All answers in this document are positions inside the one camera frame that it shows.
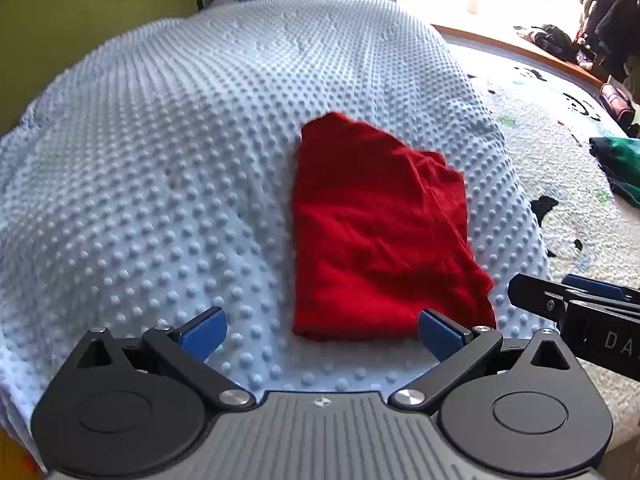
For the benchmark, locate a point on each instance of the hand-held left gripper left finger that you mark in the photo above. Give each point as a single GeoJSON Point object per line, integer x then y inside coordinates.
{"type": "Point", "coordinates": [205, 334]}

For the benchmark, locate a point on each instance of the pile of dark clothes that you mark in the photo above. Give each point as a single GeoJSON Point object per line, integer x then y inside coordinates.
{"type": "Point", "coordinates": [552, 40]}

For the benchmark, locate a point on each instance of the dark red bag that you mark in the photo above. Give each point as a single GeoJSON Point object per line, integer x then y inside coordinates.
{"type": "Point", "coordinates": [617, 105]}

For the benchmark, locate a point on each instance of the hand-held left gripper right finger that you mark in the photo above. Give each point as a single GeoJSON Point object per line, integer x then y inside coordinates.
{"type": "Point", "coordinates": [440, 334]}

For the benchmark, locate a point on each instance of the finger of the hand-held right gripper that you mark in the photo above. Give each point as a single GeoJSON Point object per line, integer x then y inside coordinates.
{"type": "Point", "coordinates": [542, 296]}
{"type": "Point", "coordinates": [597, 287]}

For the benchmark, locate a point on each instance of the light blue striped garment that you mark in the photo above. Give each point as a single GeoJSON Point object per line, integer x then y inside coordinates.
{"type": "Point", "coordinates": [150, 160]}

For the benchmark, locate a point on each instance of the green headboard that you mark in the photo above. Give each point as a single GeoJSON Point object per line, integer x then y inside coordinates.
{"type": "Point", "coordinates": [75, 20]}

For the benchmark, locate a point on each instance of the dark green striped garment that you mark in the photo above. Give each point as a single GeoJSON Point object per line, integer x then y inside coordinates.
{"type": "Point", "coordinates": [625, 162]}

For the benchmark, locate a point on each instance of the red shirt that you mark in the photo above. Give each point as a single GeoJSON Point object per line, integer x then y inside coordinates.
{"type": "Point", "coordinates": [375, 235]}

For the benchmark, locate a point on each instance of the wooden bed frame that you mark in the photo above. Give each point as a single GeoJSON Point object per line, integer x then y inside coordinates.
{"type": "Point", "coordinates": [500, 40]}

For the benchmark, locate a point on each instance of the white printed blanket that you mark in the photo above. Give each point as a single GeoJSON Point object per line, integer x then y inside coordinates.
{"type": "Point", "coordinates": [550, 160]}

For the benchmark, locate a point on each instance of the hanging dark clothes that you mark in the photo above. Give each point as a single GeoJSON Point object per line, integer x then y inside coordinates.
{"type": "Point", "coordinates": [610, 15]}

